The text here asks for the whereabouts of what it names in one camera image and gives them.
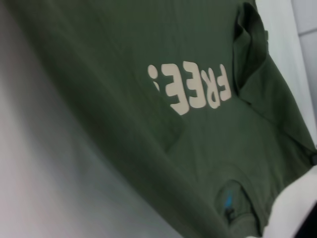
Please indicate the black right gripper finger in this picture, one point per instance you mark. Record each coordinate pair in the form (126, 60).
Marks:
(314, 159)

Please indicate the dark green FREE t-shirt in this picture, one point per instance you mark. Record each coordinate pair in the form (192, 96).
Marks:
(173, 124)

